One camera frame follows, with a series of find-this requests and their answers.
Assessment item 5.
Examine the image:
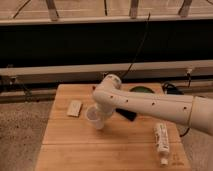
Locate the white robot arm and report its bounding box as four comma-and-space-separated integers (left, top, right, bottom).
93, 74, 213, 136

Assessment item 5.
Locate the green bowl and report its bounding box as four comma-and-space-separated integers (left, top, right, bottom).
130, 86, 154, 93

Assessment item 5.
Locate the black smartphone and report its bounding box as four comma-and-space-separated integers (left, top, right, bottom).
116, 109, 137, 121

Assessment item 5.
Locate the wooden table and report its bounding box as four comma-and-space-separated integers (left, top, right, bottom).
35, 84, 191, 171

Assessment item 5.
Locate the white tube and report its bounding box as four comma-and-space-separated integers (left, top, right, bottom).
154, 123, 170, 166

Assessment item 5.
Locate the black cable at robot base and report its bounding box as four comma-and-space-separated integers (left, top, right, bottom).
162, 82, 192, 138

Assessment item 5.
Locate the black hanging cable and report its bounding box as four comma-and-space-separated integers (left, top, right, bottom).
120, 12, 152, 81

